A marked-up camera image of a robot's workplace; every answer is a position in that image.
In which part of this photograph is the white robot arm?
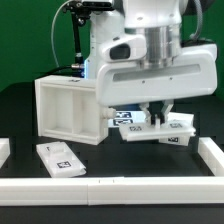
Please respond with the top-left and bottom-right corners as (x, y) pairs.
(81, 0), (217, 124)

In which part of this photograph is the white door panel with handle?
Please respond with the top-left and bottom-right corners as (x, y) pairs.
(119, 112), (196, 141)

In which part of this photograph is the grey cable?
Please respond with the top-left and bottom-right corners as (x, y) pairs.
(50, 0), (76, 69)

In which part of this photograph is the black cable on table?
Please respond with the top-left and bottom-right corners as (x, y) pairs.
(34, 64), (85, 84)

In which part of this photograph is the white front barrier rail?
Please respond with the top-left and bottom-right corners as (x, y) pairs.
(0, 177), (224, 206)

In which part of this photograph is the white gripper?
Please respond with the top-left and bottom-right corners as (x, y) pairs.
(96, 44), (217, 125)

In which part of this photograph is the white tag calibration sheet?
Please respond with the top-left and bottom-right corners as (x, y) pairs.
(108, 111), (133, 128)

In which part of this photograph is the black camera stand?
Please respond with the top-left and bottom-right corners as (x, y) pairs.
(63, 0), (114, 72)

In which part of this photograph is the white cabinet block with tags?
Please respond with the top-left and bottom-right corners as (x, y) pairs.
(159, 112), (194, 146)

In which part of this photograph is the white right barrier rail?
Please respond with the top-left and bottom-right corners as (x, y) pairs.
(198, 137), (224, 177)

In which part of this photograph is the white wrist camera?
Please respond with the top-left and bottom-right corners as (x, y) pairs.
(99, 34), (147, 63)

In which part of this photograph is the white cabinet body box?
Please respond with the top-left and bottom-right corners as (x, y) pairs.
(35, 75), (116, 145)

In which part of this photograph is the white left barrier rail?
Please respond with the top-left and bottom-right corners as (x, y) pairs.
(0, 138), (10, 168)

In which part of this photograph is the white flat door panel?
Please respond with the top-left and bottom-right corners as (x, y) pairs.
(36, 142), (86, 178)

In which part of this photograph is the white barrier rail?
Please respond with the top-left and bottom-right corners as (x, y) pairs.
(0, 177), (224, 206)
(0, 138), (10, 168)
(198, 137), (224, 177)

